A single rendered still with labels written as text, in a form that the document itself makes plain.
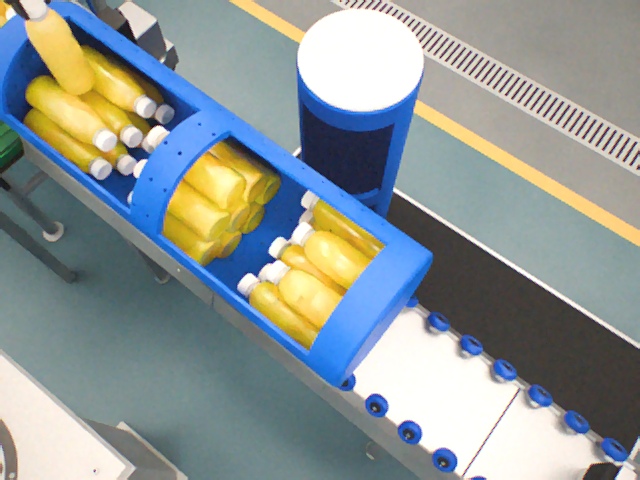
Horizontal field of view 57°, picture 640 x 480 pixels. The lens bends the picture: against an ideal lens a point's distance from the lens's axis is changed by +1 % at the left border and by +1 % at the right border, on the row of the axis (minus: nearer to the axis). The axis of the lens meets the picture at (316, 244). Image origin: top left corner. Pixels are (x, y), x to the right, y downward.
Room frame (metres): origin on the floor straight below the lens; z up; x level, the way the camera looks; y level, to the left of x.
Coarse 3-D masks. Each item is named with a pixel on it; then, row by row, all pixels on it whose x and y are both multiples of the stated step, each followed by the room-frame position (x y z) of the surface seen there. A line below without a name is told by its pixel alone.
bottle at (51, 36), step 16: (48, 16) 0.74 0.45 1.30; (32, 32) 0.72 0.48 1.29; (48, 32) 0.72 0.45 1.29; (64, 32) 0.73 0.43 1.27; (48, 48) 0.71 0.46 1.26; (64, 48) 0.72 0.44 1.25; (80, 48) 0.75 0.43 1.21; (48, 64) 0.71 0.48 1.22; (64, 64) 0.71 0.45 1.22; (80, 64) 0.72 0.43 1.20; (64, 80) 0.70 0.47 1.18; (80, 80) 0.71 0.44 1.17
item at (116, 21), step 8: (104, 8) 1.05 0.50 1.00; (112, 8) 1.05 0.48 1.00; (96, 16) 1.03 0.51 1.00; (104, 16) 1.03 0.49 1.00; (112, 16) 1.03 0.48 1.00; (120, 16) 1.03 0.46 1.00; (112, 24) 1.00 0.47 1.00; (120, 24) 1.01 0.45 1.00; (128, 24) 1.02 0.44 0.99; (120, 32) 1.00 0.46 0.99; (128, 32) 1.01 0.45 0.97
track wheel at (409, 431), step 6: (408, 420) 0.11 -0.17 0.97; (402, 426) 0.10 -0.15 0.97; (408, 426) 0.10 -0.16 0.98; (414, 426) 0.10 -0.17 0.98; (402, 432) 0.09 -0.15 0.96; (408, 432) 0.09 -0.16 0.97; (414, 432) 0.09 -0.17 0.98; (420, 432) 0.09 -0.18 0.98; (402, 438) 0.08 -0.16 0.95; (408, 438) 0.08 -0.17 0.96; (414, 438) 0.08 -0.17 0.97; (420, 438) 0.08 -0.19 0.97
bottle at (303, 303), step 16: (288, 272) 0.34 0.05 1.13; (304, 272) 0.34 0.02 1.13; (288, 288) 0.31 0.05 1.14; (304, 288) 0.31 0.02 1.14; (320, 288) 0.31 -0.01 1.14; (288, 304) 0.29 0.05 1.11; (304, 304) 0.28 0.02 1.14; (320, 304) 0.28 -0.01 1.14; (336, 304) 0.28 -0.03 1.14; (320, 320) 0.26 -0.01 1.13
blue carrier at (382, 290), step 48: (0, 48) 0.74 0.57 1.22; (96, 48) 0.89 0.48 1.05; (0, 96) 0.68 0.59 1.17; (192, 96) 0.65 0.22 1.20; (192, 144) 0.53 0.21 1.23; (240, 144) 0.65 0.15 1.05; (96, 192) 0.51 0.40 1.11; (144, 192) 0.46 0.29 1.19; (288, 192) 0.55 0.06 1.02; (336, 192) 0.46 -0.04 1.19; (384, 240) 0.36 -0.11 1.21; (384, 288) 0.28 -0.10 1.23; (288, 336) 0.23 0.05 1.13; (336, 336) 0.21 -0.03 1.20; (336, 384) 0.16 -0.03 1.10
